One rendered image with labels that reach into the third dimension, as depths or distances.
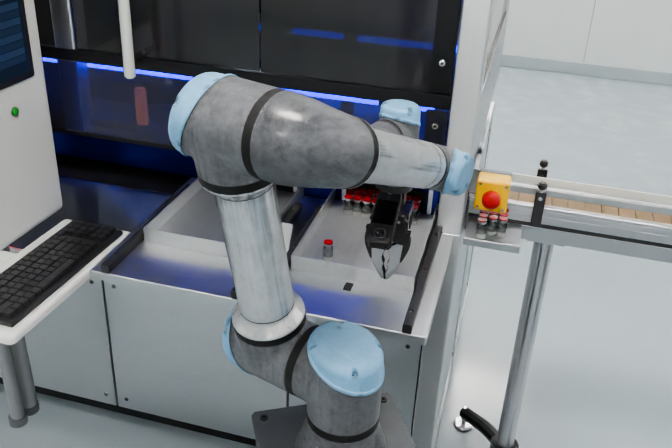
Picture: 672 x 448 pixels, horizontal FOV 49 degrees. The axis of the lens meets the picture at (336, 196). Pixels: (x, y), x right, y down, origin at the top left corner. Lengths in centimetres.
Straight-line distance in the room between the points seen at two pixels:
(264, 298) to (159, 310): 105
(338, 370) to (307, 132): 39
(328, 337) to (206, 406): 118
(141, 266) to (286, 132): 79
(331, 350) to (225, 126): 40
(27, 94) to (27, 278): 43
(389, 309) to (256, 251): 48
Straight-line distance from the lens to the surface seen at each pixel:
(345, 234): 168
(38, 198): 193
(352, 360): 110
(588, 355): 294
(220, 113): 90
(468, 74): 157
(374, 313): 143
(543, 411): 264
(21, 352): 221
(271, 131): 85
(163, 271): 156
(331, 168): 87
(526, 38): 628
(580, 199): 181
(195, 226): 171
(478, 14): 154
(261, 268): 105
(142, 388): 234
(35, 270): 172
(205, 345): 213
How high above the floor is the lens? 171
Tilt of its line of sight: 27 degrees down
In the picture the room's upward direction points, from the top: 3 degrees clockwise
